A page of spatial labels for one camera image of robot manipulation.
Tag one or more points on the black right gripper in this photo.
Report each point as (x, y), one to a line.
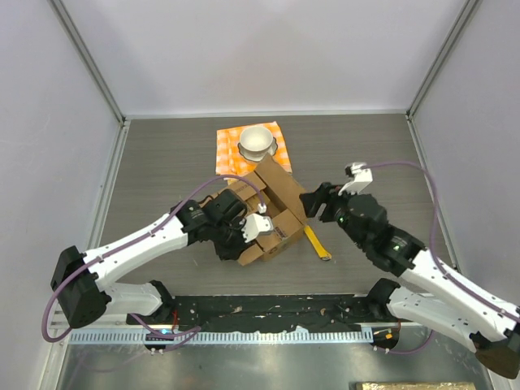
(312, 201)

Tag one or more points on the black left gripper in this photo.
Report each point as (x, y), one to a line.
(234, 252)

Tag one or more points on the brown cardboard express box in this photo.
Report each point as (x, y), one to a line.
(281, 194)

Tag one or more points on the yellow utility knife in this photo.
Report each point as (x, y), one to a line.
(322, 253)

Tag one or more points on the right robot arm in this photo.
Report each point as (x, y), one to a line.
(458, 308)

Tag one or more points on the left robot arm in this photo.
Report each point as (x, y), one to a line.
(86, 285)

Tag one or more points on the scalloped white saucer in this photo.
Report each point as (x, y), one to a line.
(256, 151)

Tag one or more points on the white ceramic bowl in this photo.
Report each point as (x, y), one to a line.
(256, 132)

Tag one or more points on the gold foil block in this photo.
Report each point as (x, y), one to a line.
(414, 386)

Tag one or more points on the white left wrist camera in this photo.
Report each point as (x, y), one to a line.
(256, 225)

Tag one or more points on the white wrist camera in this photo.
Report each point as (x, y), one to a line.
(256, 225)
(360, 176)

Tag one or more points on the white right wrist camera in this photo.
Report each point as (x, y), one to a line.
(360, 176)

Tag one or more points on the white slotted cable duct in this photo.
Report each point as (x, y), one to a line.
(135, 336)

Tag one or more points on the aluminium frame rail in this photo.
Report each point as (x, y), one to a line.
(65, 19)

